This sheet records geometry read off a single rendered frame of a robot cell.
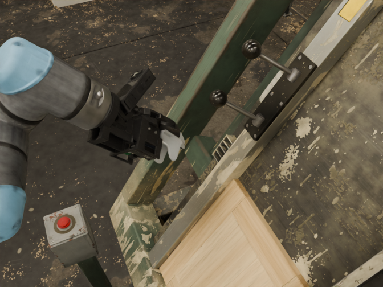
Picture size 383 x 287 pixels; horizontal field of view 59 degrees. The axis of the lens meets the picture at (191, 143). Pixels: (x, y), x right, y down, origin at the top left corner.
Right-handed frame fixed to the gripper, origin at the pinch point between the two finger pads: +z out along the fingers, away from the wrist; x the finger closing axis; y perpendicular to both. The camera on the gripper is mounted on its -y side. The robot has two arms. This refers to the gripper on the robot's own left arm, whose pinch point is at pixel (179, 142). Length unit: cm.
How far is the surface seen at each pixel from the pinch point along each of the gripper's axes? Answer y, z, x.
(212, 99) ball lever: -8.9, 1.5, 6.5
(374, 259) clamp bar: 20.8, 12.4, 30.7
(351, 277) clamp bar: 23.3, 13.9, 26.8
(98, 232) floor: 1, 84, -132
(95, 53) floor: -170, 97, -204
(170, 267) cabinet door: 22.2, 31.7, -26.9
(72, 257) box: 21, 22, -62
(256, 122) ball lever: -6.8, 11.4, 11.3
